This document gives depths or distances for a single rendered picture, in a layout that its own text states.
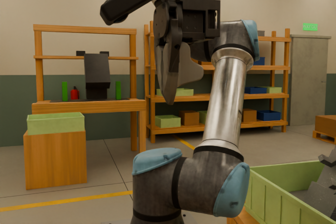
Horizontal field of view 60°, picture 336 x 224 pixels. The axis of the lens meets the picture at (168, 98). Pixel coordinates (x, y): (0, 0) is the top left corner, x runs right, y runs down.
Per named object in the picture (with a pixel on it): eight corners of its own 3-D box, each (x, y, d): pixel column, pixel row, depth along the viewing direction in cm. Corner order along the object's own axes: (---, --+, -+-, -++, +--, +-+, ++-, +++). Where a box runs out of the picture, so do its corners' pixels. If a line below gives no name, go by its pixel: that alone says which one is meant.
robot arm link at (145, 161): (146, 192, 78) (145, 142, 77) (194, 200, 73) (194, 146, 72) (122, 210, 67) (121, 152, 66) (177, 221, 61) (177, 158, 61)
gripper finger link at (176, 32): (182, 72, 39) (182, 5, 39) (171, 72, 39) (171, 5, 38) (171, 72, 44) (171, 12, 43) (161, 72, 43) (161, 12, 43)
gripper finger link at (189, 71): (207, 105, 42) (207, 41, 42) (168, 107, 41) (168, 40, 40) (198, 103, 45) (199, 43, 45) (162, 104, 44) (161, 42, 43)
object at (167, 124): (287, 132, 623) (291, 26, 602) (151, 143, 528) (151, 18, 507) (271, 127, 674) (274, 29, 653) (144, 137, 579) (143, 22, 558)
